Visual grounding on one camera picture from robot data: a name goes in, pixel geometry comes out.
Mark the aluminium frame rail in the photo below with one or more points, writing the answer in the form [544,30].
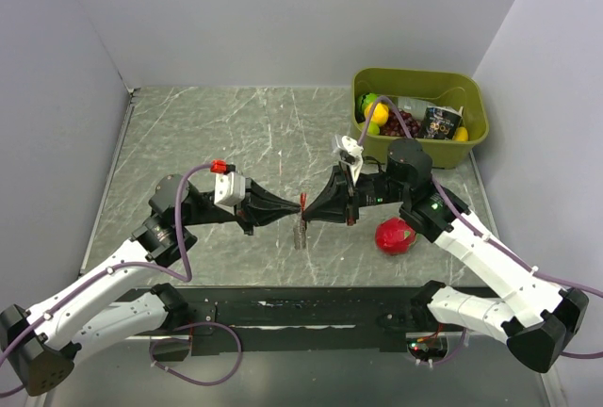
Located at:
[483,373]

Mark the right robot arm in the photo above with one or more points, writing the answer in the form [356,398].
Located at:
[534,317]

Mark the yellow lemon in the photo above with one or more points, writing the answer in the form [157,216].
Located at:
[377,114]

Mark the green lime lower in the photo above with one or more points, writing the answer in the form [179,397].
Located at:
[370,128]

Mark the green lime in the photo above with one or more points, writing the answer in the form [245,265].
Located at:
[370,128]
[364,100]

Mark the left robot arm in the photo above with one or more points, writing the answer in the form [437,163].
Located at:
[43,342]

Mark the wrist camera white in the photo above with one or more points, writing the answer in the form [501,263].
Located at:
[230,189]
[350,153]

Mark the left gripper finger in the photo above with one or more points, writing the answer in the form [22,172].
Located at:
[263,200]
[264,217]

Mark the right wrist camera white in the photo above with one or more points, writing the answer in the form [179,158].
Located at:
[350,153]

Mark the green lime upper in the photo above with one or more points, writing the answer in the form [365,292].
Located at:
[364,100]

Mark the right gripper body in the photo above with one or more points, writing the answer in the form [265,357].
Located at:
[371,188]

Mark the black drink carton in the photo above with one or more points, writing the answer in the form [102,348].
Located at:
[440,123]

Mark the red dragon fruit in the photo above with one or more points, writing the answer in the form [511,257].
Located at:
[394,236]

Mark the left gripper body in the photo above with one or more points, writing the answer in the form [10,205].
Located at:
[215,214]

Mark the dark red grape bunch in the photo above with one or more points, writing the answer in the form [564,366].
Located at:
[393,127]

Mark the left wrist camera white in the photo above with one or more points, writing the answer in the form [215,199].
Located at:
[230,189]

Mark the small yellow fruit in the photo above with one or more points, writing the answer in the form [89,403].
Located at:
[461,134]

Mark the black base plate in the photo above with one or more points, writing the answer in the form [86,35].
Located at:
[255,318]

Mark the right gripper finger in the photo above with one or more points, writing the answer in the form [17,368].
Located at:
[335,195]
[332,212]

